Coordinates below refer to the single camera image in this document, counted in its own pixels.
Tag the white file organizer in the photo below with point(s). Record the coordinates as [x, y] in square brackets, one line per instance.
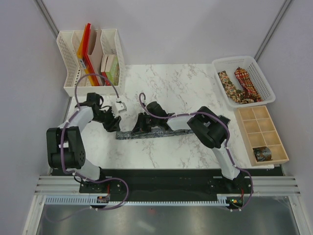
[68, 43]

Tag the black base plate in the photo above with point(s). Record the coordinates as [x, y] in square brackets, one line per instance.
[167, 185]

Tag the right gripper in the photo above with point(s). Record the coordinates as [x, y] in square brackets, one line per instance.
[140, 125]

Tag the red book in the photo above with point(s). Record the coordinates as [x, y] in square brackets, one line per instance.
[106, 65]

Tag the wooden compartment box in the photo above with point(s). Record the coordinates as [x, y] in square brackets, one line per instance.
[257, 130]

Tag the blue grey floral tie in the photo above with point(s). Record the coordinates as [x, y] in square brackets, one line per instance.
[156, 133]

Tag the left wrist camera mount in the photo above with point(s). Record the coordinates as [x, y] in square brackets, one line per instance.
[119, 107]

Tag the white plastic basket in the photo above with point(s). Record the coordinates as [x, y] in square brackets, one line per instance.
[248, 63]

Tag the beige cardboard folder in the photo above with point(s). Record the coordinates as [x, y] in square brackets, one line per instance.
[95, 52]

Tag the gold patterned tie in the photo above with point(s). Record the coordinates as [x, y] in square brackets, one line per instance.
[236, 95]

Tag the orange red folder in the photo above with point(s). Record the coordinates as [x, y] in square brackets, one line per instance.
[86, 48]

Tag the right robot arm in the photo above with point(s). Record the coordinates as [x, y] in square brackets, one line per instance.
[211, 130]

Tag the green book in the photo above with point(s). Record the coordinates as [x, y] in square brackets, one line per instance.
[114, 71]

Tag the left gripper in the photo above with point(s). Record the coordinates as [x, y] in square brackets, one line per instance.
[113, 125]

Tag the aluminium rail frame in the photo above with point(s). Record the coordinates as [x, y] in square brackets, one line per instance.
[265, 183]

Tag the white cable duct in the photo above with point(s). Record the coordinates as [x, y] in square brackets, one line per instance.
[89, 200]

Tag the red patterned tie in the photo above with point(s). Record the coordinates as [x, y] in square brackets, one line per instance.
[249, 89]

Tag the rolled dark tie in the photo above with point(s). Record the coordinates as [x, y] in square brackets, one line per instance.
[262, 154]

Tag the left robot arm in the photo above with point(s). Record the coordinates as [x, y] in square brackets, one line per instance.
[65, 148]

